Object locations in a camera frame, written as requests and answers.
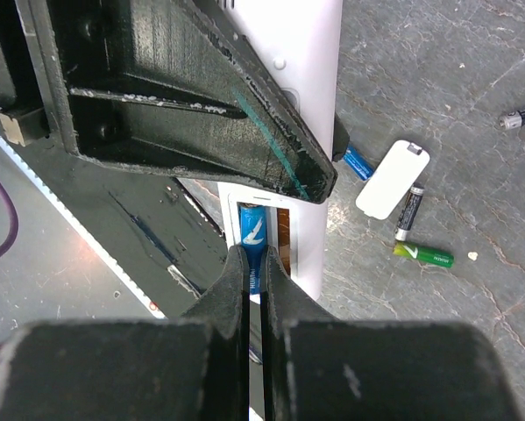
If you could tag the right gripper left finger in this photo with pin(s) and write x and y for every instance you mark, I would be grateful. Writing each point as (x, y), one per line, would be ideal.
(193, 367)

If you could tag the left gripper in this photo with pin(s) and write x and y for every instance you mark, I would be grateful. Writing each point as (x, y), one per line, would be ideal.
(27, 112)

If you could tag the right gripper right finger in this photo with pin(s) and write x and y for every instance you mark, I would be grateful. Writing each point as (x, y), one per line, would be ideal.
(318, 367)

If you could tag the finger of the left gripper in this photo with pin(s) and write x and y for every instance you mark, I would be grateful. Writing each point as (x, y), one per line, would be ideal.
(341, 139)
(147, 87)

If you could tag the white battery cover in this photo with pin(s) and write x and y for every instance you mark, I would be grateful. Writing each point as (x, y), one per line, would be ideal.
(392, 179)

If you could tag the white remote control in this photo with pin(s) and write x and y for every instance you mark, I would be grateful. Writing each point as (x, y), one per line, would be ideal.
(290, 114)

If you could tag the blue battery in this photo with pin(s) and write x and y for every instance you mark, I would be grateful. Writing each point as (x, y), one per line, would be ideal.
(252, 223)
(357, 163)

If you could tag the green battery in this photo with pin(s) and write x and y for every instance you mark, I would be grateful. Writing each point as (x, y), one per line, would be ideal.
(424, 254)

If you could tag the black orange battery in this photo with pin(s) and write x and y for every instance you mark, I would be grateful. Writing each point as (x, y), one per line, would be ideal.
(512, 120)

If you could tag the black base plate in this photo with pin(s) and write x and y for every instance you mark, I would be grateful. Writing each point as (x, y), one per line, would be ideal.
(154, 231)

